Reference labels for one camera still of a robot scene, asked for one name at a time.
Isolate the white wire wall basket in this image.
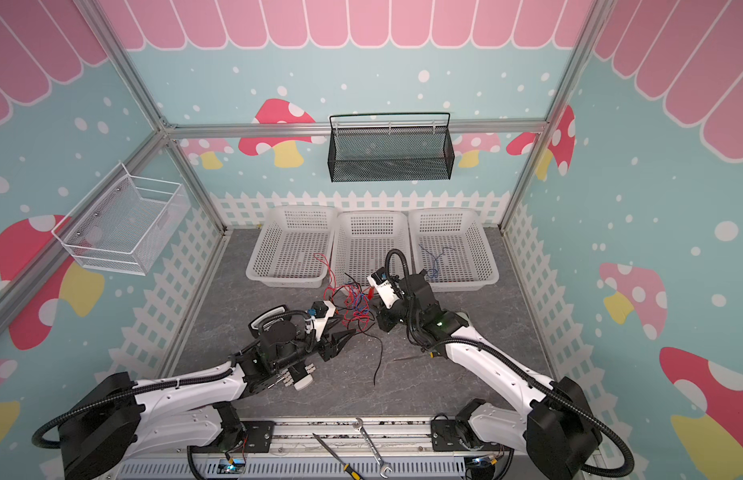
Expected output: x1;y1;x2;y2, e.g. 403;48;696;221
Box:
52;163;191;276

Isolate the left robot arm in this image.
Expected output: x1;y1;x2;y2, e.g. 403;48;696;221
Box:
32;301;356;479

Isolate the blue cable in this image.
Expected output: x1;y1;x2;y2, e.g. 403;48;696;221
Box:
416;242;459;283

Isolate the black cable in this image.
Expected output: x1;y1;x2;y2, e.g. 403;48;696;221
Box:
340;272;385;386

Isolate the right white plastic basket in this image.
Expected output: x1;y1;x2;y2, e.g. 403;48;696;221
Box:
409;208;499;292

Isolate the yellow black small screwdriver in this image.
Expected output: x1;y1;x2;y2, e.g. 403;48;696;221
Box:
393;352;439;362

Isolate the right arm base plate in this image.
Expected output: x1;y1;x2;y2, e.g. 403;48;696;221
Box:
429;413;505;452

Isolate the white plastic basket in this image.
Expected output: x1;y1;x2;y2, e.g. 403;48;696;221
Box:
331;211;411;288
409;208;499;292
246;205;338;288

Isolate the silver combination wrench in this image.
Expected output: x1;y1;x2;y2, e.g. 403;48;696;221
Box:
354;417;393;479

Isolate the yellow handled front screwdriver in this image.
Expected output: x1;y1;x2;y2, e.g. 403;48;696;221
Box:
313;433;364;480

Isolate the left white plastic basket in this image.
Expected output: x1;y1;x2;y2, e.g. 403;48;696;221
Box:
246;205;338;288

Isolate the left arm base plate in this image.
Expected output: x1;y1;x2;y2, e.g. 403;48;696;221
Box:
192;420;276;454

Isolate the black wire mesh wall basket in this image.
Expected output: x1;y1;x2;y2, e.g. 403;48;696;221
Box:
328;112;455;182

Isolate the middle white plastic basket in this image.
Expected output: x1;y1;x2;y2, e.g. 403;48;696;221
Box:
331;211;411;288

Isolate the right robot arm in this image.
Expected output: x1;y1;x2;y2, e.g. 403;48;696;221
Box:
368;248;635;479

